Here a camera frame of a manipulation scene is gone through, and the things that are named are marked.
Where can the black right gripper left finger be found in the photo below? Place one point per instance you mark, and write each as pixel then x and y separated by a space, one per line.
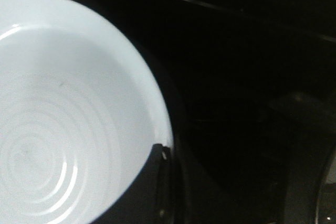
pixel 149 199

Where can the light blue plate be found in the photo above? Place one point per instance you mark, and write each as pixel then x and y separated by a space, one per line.
pixel 81 112

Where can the right black burner with grate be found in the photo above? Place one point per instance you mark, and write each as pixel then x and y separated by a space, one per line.
pixel 312 152

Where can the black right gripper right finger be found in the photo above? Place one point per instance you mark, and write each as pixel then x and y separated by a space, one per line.
pixel 199 199

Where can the black glass gas cooktop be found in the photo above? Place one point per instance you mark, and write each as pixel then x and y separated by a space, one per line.
pixel 220 63

